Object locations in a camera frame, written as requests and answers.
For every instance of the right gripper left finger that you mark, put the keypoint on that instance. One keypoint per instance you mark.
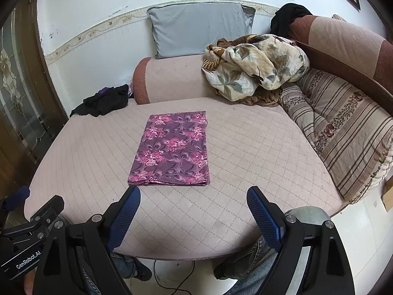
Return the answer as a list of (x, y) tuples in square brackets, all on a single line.
[(120, 215)]

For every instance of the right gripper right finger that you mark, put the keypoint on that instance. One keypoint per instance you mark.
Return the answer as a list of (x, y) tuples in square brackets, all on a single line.
[(268, 217)]

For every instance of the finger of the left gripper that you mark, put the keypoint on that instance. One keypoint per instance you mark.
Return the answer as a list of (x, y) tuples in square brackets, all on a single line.
[(10, 203)]

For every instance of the purple floral cloth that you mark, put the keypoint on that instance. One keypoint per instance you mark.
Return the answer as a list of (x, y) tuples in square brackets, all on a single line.
[(172, 151)]

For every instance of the black and purple clothes pile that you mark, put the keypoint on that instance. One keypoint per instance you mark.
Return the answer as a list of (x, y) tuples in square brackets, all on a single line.
[(105, 101)]

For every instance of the person's jeans leg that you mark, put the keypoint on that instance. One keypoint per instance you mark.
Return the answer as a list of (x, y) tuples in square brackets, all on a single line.
[(250, 266)]

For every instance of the black shoe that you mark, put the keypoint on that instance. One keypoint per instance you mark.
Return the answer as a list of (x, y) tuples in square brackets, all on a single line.
[(141, 272)]

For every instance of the wooden glass door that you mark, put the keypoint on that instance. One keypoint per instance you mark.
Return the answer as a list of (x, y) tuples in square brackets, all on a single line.
[(31, 112)]

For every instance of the cardboard box on floor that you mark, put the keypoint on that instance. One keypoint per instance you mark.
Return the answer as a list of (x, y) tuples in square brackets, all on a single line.
[(387, 194)]

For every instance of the striped floral cushion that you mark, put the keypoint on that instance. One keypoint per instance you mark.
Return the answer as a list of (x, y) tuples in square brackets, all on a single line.
[(351, 133)]

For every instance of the beige leaf pattern blanket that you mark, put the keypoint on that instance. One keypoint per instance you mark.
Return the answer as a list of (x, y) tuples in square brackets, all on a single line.
[(253, 68)]

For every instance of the grey pillow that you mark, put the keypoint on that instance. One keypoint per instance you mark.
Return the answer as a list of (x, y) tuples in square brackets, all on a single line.
[(187, 28)]

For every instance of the black garment on backrest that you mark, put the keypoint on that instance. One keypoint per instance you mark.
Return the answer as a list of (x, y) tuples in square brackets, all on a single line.
[(286, 15)]

